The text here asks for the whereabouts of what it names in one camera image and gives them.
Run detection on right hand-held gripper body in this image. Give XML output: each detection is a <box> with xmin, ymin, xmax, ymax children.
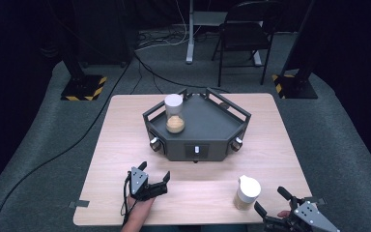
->
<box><xmin>263</xmin><ymin>198</ymin><xmax>341</xmax><ymax>232</ymax></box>

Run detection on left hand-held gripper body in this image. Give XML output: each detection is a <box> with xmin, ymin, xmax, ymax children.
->
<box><xmin>127</xmin><ymin>166</ymin><xmax>169</xmax><ymax>202</ymax></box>

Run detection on glass jar with spouted white lid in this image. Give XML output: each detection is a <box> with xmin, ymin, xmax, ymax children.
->
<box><xmin>233</xmin><ymin>174</ymin><xmax>262</xmax><ymax>212</ymax></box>

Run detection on person's left hand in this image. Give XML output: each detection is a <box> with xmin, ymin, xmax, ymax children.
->
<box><xmin>127</xmin><ymin>194</ymin><xmax>157</xmax><ymax>215</ymax></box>

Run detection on grey tape piece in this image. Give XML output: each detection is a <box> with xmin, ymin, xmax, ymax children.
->
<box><xmin>68</xmin><ymin>199</ymin><xmax>91</xmax><ymax>209</ymax></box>
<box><xmin>303</xmin><ymin>196</ymin><xmax>326</xmax><ymax>206</ymax></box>

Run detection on black stand with striped base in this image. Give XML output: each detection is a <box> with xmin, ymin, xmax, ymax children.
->
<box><xmin>271</xmin><ymin>0</ymin><xmax>319</xmax><ymax>100</ymax></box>
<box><xmin>49</xmin><ymin>0</ymin><xmax>108</xmax><ymax>102</ymax></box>

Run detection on black folding chair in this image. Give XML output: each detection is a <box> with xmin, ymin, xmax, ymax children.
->
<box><xmin>211</xmin><ymin>0</ymin><xmax>283</xmax><ymax>87</ymax></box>

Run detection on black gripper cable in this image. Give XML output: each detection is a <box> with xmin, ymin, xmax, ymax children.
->
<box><xmin>119</xmin><ymin>172</ymin><xmax>133</xmax><ymax>226</ymax></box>

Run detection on grey drawer with strap handle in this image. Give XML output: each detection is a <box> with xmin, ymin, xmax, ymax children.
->
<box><xmin>148</xmin><ymin>130</ymin><xmax>166</xmax><ymax>153</ymax></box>
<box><xmin>184</xmin><ymin>143</ymin><xmax>211</xmax><ymax>160</ymax></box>
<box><xmin>227</xmin><ymin>130</ymin><xmax>246</xmax><ymax>153</ymax></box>

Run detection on long black floor cable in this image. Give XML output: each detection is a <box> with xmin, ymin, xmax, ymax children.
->
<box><xmin>0</xmin><ymin>52</ymin><xmax>143</xmax><ymax>232</ymax></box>

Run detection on white cable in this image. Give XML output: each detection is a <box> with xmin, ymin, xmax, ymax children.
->
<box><xmin>136</xmin><ymin>0</ymin><xmax>204</xmax><ymax>51</ymax></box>

